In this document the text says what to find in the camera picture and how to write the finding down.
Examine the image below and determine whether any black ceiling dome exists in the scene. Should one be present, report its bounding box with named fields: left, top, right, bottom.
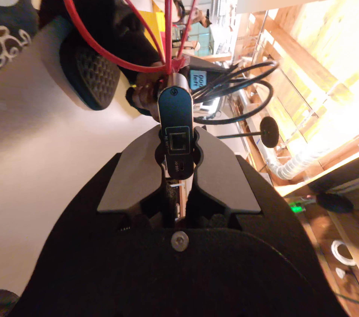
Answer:
left=316, top=193, right=354, bottom=214

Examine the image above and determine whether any black ethernet cable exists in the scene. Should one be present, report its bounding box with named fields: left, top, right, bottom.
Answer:
left=191, top=61, right=281, bottom=125

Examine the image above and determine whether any person's left forearm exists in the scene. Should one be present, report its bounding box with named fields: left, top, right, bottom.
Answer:
left=39, top=0, right=162, bottom=83

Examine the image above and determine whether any yellow plastic bin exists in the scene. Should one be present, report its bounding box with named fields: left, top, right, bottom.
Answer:
left=139, top=0, right=166, bottom=54

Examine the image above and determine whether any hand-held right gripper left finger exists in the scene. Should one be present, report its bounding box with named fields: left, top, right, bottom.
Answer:
left=97, top=126, right=165, bottom=212

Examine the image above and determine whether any black pole with disc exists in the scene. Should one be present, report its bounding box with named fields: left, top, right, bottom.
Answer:
left=217, top=116, right=280, bottom=148

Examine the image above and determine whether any red ethernet cable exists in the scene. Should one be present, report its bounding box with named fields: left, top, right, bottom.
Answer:
left=60, top=0, right=206, bottom=74

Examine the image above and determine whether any person's left hand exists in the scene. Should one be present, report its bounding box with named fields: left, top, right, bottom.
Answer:
left=126, top=62, right=169, bottom=122

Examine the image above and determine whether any studio light panel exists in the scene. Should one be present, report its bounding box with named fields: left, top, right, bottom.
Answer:
left=200, top=97, right=222, bottom=113

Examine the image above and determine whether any black network adapter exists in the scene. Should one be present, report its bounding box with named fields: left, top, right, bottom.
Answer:
left=157, top=73, right=195, bottom=180

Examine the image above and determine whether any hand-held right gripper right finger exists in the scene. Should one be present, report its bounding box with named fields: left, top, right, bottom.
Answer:
left=194, top=126, right=263, bottom=214

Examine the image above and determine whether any person's dark printed shirt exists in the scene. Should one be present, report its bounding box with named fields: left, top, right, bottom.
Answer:
left=0, top=0, right=40, bottom=69

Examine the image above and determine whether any silver ventilation duct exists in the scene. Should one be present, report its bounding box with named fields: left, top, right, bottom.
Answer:
left=238, top=90, right=331, bottom=180

